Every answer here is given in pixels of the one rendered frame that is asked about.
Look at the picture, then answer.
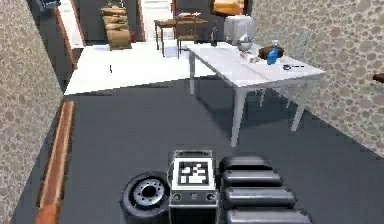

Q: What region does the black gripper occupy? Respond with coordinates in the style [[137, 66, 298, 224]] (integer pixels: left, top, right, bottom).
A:
[[120, 171, 172, 224]]

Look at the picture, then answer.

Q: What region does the brown wooden door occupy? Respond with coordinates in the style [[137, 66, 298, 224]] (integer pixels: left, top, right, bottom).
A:
[[35, 100, 76, 224]]

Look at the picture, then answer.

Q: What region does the white table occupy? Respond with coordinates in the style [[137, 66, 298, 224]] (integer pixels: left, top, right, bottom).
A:
[[185, 41, 327, 148]]

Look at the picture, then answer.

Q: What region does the brown wooden chair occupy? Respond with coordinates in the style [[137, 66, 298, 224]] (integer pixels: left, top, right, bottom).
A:
[[175, 13, 198, 60]]

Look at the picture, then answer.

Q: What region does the dark glass bottle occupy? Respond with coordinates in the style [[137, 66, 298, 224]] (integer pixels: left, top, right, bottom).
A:
[[210, 25, 219, 48]]

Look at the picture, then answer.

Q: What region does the brown wooden table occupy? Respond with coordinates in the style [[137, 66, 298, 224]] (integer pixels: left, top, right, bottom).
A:
[[153, 18, 209, 58]]

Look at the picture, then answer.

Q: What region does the silver kettle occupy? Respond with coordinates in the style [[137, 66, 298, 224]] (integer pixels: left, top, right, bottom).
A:
[[236, 34, 253, 53]]

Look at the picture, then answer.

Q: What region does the blue spray bottle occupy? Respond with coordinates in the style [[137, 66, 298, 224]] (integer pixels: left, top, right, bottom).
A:
[[266, 39, 281, 66]]

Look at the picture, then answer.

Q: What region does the dark brown bread loaf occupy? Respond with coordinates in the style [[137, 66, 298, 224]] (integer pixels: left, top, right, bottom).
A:
[[258, 45, 285, 61]]

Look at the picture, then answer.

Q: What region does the silver toaster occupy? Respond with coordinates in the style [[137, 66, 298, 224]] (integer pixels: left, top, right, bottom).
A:
[[223, 14, 257, 46]]

